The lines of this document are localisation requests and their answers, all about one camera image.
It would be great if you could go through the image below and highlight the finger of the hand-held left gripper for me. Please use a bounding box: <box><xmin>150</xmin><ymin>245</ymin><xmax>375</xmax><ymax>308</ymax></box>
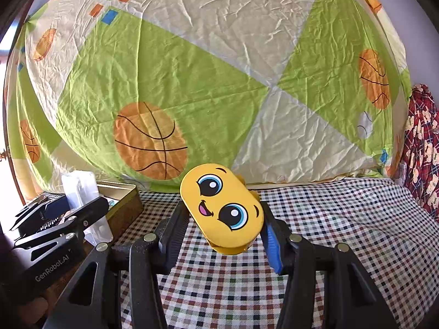
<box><xmin>10</xmin><ymin>194</ymin><xmax>69</xmax><ymax>237</ymax></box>
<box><xmin>14</xmin><ymin>197</ymin><xmax>110</xmax><ymax>261</ymax></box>

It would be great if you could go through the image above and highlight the red bear print blanket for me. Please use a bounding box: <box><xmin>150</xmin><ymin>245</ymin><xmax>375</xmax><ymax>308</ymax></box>
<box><xmin>399</xmin><ymin>84</ymin><xmax>439</xmax><ymax>220</ymax></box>

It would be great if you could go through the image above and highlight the yellow smiley face block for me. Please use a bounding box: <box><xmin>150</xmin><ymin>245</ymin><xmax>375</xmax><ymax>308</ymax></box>
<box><xmin>179</xmin><ymin>163</ymin><xmax>264</xmax><ymax>255</ymax></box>

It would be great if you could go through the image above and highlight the clear plastic box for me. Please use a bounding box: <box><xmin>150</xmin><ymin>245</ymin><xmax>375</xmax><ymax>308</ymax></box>
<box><xmin>61</xmin><ymin>169</ymin><xmax>115</xmax><ymax>247</ymax></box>

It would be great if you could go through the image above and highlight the gold metal tin box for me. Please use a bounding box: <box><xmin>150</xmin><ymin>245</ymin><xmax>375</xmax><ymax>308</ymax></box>
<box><xmin>38</xmin><ymin>181</ymin><xmax>145</xmax><ymax>305</ymax></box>

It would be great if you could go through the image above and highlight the person's left hand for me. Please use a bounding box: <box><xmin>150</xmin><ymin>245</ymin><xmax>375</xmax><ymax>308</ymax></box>
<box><xmin>21</xmin><ymin>296</ymin><xmax>49</xmax><ymax>326</ymax></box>

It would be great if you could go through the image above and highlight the basketball print bed sheet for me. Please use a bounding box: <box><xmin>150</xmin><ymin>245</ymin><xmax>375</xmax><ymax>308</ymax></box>
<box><xmin>7</xmin><ymin>0</ymin><xmax>412</xmax><ymax>192</ymax></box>

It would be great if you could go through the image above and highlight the checkered tablecloth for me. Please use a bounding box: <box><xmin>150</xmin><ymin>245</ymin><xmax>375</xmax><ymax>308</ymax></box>
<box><xmin>113</xmin><ymin>175</ymin><xmax>439</xmax><ymax>329</ymax></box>

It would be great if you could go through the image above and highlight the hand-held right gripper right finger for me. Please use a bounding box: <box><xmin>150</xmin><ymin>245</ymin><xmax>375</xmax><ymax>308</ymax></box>
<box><xmin>259</xmin><ymin>200</ymin><xmax>398</xmax><ymax>329</ymax></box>

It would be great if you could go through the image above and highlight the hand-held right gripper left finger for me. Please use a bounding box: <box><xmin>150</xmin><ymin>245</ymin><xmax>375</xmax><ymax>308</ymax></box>
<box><xmin>43</xmin><ymin>209</ymin><xmax>191</xmax><ymax>329</ymax></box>

